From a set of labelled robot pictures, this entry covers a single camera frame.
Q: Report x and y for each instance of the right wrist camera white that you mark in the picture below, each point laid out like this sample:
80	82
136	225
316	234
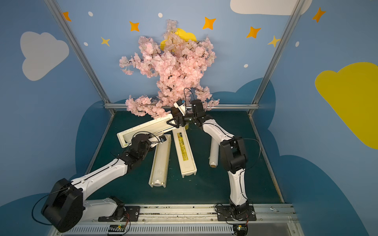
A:
181	106

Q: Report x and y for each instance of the aluminium front rail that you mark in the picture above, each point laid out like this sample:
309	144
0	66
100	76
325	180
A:
198	219

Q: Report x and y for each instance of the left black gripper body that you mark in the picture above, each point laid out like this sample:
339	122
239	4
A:
138	144

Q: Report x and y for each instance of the right plastic wrap roll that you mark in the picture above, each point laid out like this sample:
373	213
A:
214	154

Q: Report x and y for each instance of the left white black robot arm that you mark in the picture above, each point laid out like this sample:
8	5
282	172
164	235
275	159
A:
68	203

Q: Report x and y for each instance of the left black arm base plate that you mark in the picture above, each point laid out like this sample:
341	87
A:
122	214

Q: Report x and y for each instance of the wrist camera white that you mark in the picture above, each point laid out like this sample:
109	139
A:
181	106
159	139

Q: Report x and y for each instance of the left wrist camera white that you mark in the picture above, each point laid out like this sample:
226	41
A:
159	139

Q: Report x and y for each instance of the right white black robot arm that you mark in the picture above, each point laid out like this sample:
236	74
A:
231	149

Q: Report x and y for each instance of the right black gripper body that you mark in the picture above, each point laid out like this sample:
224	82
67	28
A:
183	117

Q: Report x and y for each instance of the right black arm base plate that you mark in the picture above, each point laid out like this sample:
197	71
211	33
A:
230	213

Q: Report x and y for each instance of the white wrap dispenser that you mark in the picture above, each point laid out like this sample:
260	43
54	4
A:
159	171
184	152

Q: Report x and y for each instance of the small circuit board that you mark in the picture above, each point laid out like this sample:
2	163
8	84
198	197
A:
116	230

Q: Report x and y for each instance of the white dispenser lid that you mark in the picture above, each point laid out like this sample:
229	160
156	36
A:
157	127

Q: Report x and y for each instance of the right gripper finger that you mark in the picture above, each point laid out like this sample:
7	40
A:
176	122
176	112

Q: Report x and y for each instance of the pink cherry blossom tree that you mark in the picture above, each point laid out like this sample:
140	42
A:
179	66

